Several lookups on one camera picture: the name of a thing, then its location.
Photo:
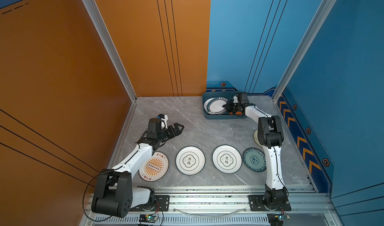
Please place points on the white plate black emblem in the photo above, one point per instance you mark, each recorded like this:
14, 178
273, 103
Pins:
227, 159
190, 160

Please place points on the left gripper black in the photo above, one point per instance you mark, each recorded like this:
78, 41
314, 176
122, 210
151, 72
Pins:
177, 132

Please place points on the right circuit board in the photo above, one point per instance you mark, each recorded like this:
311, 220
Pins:
277, 219

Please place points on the orange sunburst plate front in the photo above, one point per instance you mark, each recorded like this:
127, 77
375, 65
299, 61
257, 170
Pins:
155, 168

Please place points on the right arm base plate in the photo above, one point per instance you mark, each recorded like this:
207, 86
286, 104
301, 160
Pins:
261, 203

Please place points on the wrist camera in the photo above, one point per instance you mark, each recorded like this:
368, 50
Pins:
241, 98
164, 121

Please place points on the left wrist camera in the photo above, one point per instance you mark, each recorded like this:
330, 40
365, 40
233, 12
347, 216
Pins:
164, 121

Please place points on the aluminium corner post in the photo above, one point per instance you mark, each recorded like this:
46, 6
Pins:
101, 28
316, 23

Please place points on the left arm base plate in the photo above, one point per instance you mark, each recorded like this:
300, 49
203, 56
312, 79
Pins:
160, 201

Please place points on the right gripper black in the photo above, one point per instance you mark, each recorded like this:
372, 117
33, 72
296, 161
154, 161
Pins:
227, 107

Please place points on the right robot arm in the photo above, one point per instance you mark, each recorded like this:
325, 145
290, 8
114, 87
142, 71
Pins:
271, 137

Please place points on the left aluminium corner post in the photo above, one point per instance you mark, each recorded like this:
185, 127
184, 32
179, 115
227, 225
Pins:
101, 28

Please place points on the teal patterned plate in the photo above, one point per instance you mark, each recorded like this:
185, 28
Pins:
255, 160

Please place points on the teal plastic bin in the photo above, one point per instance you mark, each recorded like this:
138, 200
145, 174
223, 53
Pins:
226, 94

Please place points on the left green circuit board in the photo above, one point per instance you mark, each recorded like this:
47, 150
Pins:
148, 220

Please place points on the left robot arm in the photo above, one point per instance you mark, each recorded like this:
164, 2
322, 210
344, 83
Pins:
114, 194

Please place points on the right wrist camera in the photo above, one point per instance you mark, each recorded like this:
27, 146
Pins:
241, 98

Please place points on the aluminium rail frame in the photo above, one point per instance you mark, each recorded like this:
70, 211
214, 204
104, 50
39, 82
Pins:
229, 206

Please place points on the right aluminium corner post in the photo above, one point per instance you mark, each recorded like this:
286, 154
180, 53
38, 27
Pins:
316, 23

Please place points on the cream plate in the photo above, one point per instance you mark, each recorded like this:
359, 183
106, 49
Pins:
256, 137

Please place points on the white plate dark rim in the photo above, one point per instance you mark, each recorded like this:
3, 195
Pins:
214, 106

